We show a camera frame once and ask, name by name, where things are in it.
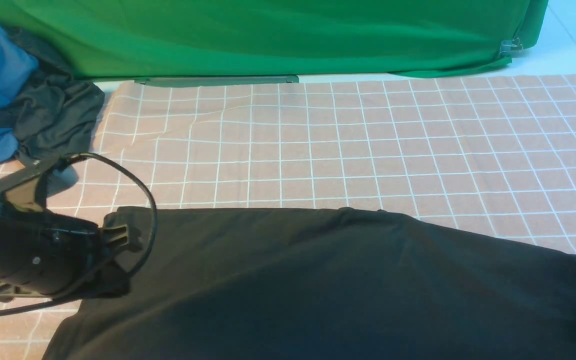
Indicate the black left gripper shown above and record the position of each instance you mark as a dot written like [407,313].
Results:
[47,254]

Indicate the dark gray long-sleeve top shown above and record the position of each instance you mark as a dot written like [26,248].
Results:
[329,284]

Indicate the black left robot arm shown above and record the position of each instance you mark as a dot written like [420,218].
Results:
[107,278]

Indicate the pink grid-pattern tablecloth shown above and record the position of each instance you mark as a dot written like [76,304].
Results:
[494,156]

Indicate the dark gray crumpled garment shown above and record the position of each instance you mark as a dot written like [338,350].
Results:
[54,113]

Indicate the gray backdrop base bar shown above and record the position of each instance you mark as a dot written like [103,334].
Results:
[213,81]

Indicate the green backdrop cloth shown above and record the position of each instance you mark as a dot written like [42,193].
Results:
[148,38]

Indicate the metal binder clip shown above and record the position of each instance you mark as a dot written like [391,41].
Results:
[510,47]

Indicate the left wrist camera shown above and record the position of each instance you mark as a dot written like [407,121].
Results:
[33,177]

